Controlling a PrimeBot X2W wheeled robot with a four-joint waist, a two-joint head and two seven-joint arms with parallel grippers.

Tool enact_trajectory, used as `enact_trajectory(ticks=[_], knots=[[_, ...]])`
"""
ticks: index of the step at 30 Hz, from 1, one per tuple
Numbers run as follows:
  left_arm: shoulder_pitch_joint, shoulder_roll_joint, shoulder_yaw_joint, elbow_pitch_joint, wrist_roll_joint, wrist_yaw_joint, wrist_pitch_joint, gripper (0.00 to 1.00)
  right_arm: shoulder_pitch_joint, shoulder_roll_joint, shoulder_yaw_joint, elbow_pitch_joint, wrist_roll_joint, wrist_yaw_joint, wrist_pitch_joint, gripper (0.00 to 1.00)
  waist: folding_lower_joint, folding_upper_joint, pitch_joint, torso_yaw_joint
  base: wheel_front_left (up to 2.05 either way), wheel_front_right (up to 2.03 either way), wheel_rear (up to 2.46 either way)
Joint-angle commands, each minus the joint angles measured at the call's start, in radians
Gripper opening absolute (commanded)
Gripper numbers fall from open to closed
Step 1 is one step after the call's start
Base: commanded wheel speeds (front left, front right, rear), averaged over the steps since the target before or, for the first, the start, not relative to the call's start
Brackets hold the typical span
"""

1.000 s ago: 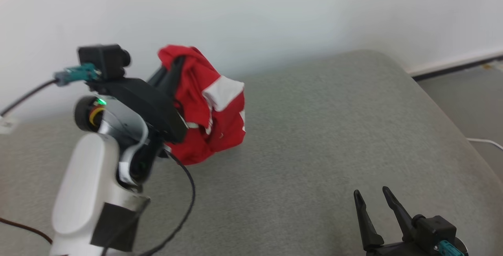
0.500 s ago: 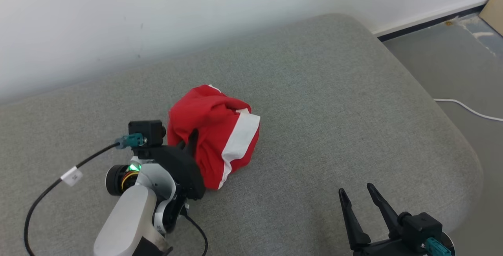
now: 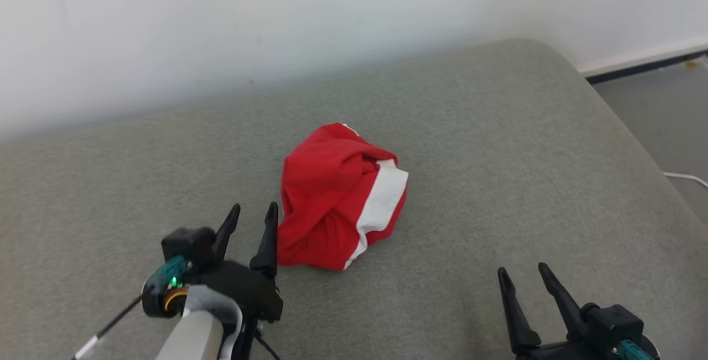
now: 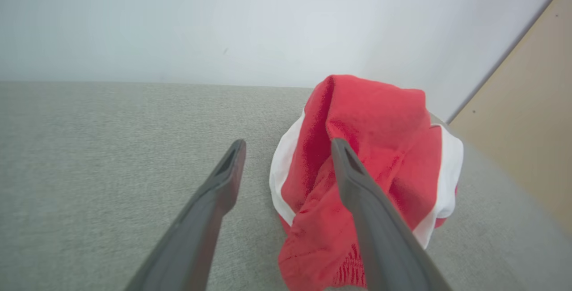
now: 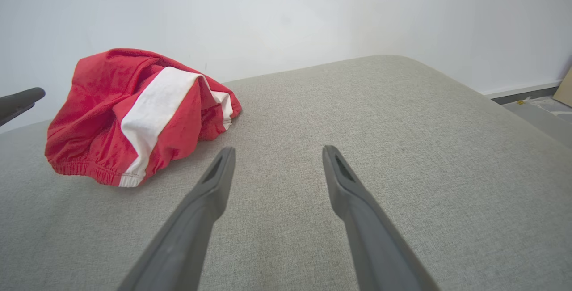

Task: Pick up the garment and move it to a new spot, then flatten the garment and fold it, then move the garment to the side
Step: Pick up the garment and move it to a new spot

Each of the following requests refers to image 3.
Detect white wall baseboard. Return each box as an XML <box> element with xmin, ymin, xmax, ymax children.
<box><xmin>577</xmin><ymin>36</ymin><xmax>708</xmax><ymax>77</ymax></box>

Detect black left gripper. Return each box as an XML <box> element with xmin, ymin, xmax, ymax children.
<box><xmin>142</xmin><ymin>202</ymin><xmax>284</xmax><ymax>324</ymax></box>

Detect thin black left gripper cable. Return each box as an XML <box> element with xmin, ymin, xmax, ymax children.
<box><xmin>252</xmin><ymin>321</ymin><xmax>281</xmax><ymax>360</ymax></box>

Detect white floor cable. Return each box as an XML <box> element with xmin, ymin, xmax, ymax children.
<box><xmin>663</xmin><ymin>171</ymin><xmax>708</xmax><ymax>189</ymax></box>

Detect red shorts with white stripe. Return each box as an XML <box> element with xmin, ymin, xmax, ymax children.
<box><xmin>277</xmin><ymin>122</ymin><xmax>410</xmax><ymax>271</ymax></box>

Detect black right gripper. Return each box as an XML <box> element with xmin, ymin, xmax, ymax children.
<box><xmin>497</xmin><ymin>263</ymin><xmax>659</xmax><ymax>360</ymax></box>

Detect right camera cable, teal plug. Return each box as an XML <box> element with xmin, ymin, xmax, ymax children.
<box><xmin>618</xmin><ymin>340</ymin><xmax>656</xmax><ymax>360</ymax></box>

